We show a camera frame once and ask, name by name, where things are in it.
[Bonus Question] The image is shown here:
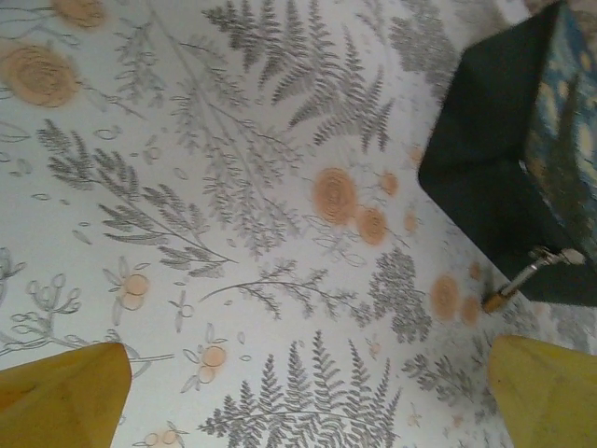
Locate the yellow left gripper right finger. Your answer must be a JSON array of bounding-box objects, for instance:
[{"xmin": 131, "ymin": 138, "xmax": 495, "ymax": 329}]
[{"xmin": 487, "ymin": 333, "xmax": 597, "ymax": 448}]

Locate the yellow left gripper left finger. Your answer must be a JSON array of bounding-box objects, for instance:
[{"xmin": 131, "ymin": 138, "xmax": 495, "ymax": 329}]
[{"xmin": 0, "ymin": 342, "xmax": 133, "ymax": 448}]

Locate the brass padlock with silver shackle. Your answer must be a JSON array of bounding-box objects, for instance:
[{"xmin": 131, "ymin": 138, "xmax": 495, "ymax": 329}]
[{"xmin": 481, "ymin": 259, "xmax": 552, "ymax": 315}]

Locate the silver hasp latch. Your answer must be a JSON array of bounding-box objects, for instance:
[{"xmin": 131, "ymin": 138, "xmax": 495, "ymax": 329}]
[{"xmin": 528, "ymin": 245, "xmax": 587, "ymax": 271}]

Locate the white floral print tablecloth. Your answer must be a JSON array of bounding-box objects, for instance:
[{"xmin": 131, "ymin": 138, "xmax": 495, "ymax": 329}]
[{"xmin": 0, "ymin": 0, "xmax": 597, "ymax": 448}]

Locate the dark box with starry print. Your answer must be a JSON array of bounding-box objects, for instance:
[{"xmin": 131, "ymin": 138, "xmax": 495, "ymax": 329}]
[{"xmin": 417, "ymin": 0, "xmax": 597, "ymax": 309}]

